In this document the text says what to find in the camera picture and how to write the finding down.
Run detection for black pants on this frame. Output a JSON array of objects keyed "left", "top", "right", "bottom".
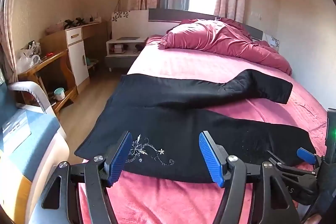
[{"left": 75, "top": 69, "right": 315, "bottom": 183}]

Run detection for pink bed sheet mattress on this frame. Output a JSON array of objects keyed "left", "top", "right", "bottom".
[{"left": 79, "top": 43, "right": 328, "bottom": 224}]

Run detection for blue armchair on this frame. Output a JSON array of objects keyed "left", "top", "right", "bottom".
[{"left": 1, "top": 79, "right": 70, "bottom": 223}]

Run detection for teal white cup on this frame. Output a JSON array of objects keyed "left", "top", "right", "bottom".
[{"left": 54, "top": 88, "right": 66, "bottom": 101}]

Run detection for white bedside table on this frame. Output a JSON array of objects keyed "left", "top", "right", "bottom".
[{"left": 105, "top": 36, "right": 147, "bottom": 72}]

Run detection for wooden desk white cabinet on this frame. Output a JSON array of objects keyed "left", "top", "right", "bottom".
[{"left": 18, "top": 22, "right": 108, "bottom": 115}]

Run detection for crumpled pink duvet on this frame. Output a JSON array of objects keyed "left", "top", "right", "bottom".
[{"left": 146, "top": 18, "right": 292, "bottom": 75}]

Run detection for white plastic bag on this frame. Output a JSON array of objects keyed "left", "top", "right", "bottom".
[{"left": 15, "top": 40, "right": 42, "bottom": 74}]

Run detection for grey white headboard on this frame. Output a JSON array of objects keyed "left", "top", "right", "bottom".
[{"left": 111, "top": 8, "right": 280, "bottom": 49}]

